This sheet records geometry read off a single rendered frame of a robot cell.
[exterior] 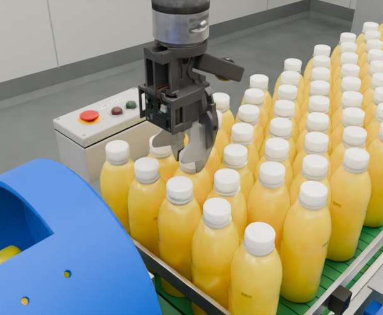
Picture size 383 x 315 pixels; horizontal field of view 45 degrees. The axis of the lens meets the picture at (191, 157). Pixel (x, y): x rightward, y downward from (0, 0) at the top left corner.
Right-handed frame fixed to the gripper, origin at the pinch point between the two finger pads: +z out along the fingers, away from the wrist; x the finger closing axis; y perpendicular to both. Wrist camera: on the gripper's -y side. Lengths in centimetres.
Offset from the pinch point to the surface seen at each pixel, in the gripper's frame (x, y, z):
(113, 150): -10.2, 7.7, -0.1
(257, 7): -237, -337, 91
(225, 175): 7.3, 0.1, -0.1
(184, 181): 3.9, 5.4, -0.1
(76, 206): 10.1, 26.7, -11.5
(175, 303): 6.4, 10.0, 21.1
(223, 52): -215, -261, 111
